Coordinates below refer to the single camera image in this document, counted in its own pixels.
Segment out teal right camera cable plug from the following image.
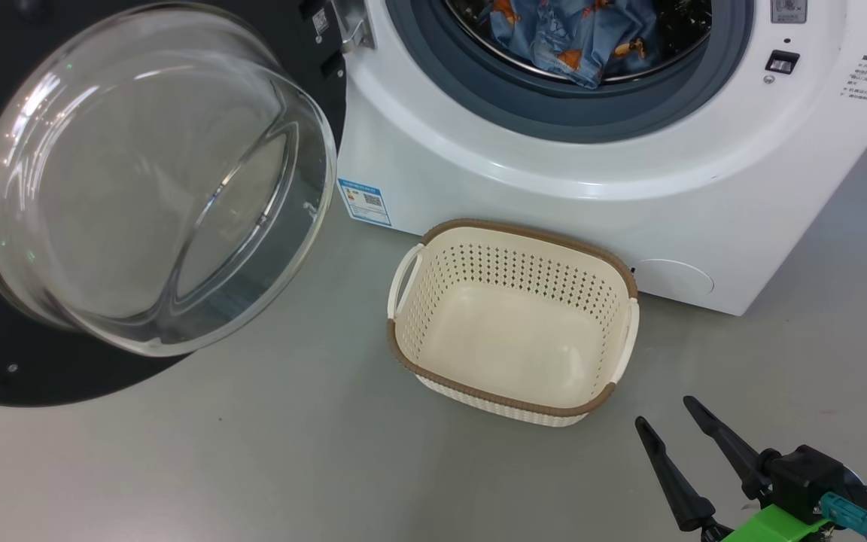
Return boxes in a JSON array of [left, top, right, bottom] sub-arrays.
[[819, 493, 867, 542]]

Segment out blue energy label sticker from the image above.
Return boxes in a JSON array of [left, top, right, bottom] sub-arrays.
[[337, 178, 392, 227]]

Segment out cream perforated laundry basket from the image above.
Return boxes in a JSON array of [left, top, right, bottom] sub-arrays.
[[387, 218, 640, 428]]

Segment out clear glass door bowl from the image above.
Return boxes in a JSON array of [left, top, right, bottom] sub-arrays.
[[0, 2, 338, 358]]

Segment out white washing machine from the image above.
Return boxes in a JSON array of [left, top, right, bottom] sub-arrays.
[[336, 0, 867, 317]]

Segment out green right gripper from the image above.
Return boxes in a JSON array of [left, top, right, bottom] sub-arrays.
[[634, 395, 835, 542]]

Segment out metal door hinge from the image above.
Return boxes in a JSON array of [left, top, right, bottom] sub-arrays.
[[332, 0, 376, 53]]

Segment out grey rubber door gasket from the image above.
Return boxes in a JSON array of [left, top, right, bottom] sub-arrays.
[[385, 0, 756, 144]]

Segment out steel washing machine drum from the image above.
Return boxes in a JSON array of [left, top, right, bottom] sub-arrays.
[[445, 0, 713, 85]]

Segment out black round washing machine door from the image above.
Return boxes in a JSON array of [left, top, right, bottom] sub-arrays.
[[0, 0, 348, 407]]

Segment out round white filter cover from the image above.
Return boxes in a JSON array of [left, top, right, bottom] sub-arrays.
[[633, 259, 714, 297]]

